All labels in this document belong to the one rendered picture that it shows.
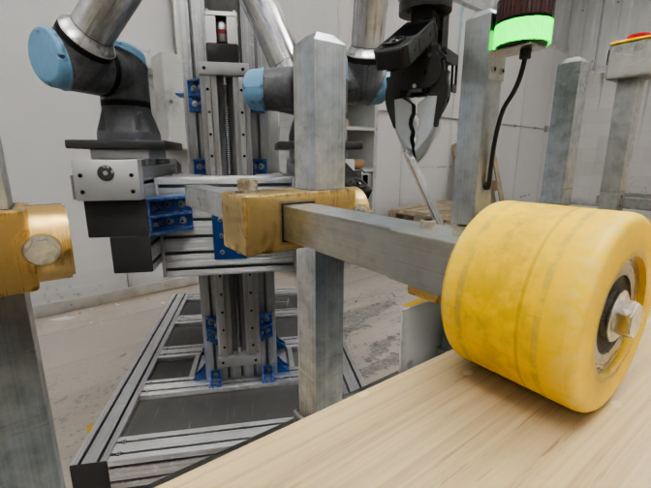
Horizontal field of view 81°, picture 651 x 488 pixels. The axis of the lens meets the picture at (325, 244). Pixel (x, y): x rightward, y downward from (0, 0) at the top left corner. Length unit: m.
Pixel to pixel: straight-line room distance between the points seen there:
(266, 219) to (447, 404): 0.20
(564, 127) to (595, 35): 8.05
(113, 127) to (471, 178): 0.85
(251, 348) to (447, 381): 1.14
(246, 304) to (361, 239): 1.04
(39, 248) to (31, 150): 2.63
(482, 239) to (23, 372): 0.28
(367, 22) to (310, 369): 0.87
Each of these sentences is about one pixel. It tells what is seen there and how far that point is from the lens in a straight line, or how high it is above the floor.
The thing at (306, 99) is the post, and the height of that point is 1.05.
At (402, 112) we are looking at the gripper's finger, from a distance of 0.58.
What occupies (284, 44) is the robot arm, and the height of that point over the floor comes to 1.23.
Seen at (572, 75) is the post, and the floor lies 1.13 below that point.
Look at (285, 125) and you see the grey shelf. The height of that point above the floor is 1.24.
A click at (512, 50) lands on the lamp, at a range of 0.54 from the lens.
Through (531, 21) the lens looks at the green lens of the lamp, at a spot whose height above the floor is 1.14.
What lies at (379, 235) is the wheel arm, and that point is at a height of 0.95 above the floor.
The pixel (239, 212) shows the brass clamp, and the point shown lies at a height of 0.96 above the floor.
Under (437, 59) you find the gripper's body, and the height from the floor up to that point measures 1.12.
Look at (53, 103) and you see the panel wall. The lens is 2.93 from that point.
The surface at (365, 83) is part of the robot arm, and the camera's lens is 1.10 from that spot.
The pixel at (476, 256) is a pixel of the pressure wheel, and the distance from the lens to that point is 0.17.
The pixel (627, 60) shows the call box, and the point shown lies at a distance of 1.00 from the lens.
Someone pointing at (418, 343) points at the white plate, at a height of 0.74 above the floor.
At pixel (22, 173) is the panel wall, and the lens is 2.90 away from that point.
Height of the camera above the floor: 1.00
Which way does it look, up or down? 13 degrees down
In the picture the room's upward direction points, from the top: straight up
